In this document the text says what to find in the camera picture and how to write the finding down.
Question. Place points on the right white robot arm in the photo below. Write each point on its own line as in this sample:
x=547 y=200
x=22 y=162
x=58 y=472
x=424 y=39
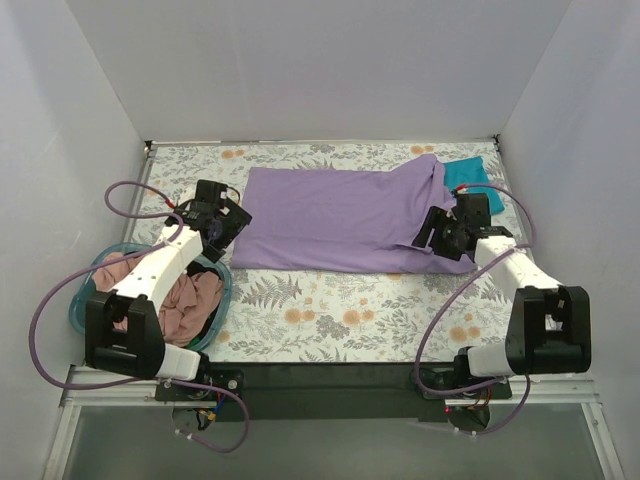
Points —
x=549 y=329

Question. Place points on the green garment in basket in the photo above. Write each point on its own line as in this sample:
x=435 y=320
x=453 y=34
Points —
x=199 y=343

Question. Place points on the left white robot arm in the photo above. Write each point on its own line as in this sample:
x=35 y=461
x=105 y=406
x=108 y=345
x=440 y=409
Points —
x=122 y=329

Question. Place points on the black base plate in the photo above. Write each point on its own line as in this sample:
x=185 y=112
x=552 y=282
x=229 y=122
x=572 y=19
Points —
x=320 y=391

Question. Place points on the aluminium frame rail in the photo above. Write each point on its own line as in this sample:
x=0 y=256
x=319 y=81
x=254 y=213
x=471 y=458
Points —
x=547 y=427

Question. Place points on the teal plastic basket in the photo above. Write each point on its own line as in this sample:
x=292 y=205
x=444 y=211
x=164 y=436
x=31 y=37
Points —
x=214 y=324

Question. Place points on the pink t shirt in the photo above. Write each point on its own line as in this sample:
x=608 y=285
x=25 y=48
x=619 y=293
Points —
x=186 y=308

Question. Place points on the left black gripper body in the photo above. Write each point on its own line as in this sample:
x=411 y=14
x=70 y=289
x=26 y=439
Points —
x=232 y=226

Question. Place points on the purple t shirt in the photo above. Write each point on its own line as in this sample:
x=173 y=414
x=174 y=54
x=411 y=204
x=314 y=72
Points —
x=344 y=221

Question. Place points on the folded teal t shirt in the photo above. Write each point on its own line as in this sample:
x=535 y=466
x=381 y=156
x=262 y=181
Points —
x=472 y=171

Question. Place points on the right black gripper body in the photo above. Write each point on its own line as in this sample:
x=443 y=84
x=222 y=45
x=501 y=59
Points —
x=432 y=228

